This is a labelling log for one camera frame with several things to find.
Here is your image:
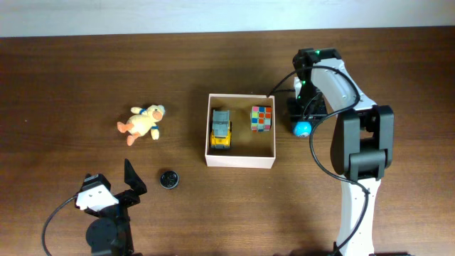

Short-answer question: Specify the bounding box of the blue white ball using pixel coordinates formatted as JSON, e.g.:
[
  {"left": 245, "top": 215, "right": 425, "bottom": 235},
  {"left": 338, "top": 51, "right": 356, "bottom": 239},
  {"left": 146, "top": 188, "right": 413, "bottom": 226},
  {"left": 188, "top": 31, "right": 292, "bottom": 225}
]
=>
[{"left": 292, "top": 121, "right": 312, "bottom": 137}]

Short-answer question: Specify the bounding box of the pink cardboard box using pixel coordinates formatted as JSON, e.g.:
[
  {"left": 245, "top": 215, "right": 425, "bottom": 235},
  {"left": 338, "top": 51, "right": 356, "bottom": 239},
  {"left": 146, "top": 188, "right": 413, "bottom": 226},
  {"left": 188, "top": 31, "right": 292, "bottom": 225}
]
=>
[{"left": 205, "top": 93, "right": 277, "bottom": 169}]

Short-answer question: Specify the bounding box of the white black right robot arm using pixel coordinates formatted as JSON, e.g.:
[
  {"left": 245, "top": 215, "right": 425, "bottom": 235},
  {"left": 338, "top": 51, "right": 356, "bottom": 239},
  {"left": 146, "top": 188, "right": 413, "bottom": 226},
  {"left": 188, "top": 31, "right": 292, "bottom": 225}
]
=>
[{"left": 287, "top": 48, "right": 394, "bottom": 255}]

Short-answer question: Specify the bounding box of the black round lid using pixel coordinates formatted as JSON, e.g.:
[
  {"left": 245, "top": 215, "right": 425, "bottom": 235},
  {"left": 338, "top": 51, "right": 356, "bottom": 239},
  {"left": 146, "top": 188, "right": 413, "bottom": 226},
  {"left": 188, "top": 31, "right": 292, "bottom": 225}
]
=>
[{"left": 159, "top": 170, "right": 180, "bottom": 189}]

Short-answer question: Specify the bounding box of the yellow grey toy truck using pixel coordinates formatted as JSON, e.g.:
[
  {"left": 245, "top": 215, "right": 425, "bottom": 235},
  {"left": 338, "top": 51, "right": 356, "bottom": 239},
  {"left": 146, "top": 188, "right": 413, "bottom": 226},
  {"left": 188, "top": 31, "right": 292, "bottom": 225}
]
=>
[{"left": 210, "top": 110, "right": 232, "bottom": 149}]

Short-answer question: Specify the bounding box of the yellow plush duck toy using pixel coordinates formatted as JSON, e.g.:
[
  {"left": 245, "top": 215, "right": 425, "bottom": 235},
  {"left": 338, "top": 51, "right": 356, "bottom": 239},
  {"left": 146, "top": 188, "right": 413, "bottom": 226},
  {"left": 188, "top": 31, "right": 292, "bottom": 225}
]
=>
[{"left": 117, "top": 105, "right": 166, "bottom": 146}]

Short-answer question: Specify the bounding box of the colourful puzzle cube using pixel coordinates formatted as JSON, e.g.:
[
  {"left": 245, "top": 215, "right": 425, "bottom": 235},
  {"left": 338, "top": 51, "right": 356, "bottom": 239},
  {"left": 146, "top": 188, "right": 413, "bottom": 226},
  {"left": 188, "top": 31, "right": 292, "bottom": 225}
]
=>
[{"left": 250, "top": 106, "right": 272, "bottom": 132}]

